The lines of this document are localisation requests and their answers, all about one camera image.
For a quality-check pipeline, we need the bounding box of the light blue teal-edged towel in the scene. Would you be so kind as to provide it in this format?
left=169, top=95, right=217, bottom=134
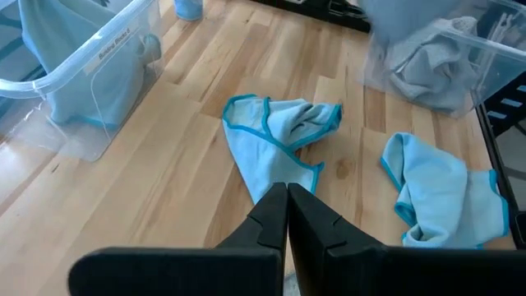
left=18, top=0, right=162, bottom=131
left=380, top=132, right=510, bottom=250
left=221, top=93, right=344, bottom=206

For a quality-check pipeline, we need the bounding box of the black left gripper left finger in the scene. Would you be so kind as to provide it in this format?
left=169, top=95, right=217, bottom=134
left=67, top=183, right=288, bottom=296

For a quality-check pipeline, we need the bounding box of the light blue spray bottle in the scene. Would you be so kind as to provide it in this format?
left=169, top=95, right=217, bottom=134
left=172, top=0, right=205, bottom=21

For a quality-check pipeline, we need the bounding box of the clear plastic bin with label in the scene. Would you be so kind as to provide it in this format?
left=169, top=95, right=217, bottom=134
left=0, top=0, right=165, bottom=162

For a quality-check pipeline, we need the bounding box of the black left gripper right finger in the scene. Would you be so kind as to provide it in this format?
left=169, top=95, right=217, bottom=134
left=288, top=183, right=526, bottom=296

